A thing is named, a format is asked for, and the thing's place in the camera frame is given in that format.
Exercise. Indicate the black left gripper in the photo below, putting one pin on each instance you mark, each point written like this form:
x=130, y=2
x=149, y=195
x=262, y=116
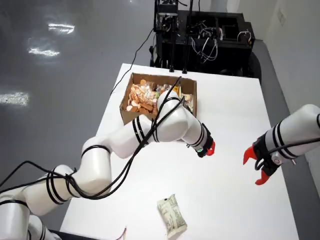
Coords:
x=202, y=153

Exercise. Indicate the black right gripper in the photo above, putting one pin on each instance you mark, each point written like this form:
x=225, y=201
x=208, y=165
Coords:
x=265, y=157

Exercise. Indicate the cream printed snack packet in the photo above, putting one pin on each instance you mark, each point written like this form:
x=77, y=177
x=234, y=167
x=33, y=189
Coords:
x=172, y=215

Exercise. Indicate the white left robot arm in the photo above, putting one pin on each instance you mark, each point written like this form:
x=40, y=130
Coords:
x=175, y=122

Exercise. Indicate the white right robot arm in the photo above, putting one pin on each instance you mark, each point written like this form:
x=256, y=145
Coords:
x=300, y=130

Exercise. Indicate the pale snack packet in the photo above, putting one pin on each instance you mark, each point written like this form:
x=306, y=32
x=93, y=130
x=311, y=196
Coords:
x=188, y=100

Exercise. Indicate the yellow snack packet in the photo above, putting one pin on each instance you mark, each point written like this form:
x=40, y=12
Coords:
x=178, y=91

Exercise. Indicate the dark wrapped snack packet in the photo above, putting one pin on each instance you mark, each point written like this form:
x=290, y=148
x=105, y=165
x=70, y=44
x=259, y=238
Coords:
x=163, y=87

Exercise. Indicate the brown cardboard box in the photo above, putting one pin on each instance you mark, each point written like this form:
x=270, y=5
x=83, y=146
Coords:
x=190, y=85

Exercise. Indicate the orange cracker bag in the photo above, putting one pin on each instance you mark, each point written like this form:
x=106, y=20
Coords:
x=140, y=97

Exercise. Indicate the clear bag round crackers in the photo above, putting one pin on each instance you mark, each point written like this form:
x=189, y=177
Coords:
x=145, y=83

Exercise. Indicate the black clamped pole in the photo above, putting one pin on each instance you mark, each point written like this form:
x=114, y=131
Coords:
x=186, y=57
x=172, y=55

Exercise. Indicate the black equipment cart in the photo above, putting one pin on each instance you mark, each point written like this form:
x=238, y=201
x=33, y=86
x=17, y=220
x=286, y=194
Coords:
x=232, y=52

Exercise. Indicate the black electronics box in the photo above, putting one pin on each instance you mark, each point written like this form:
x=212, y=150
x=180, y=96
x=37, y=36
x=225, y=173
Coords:
x=166, y=10

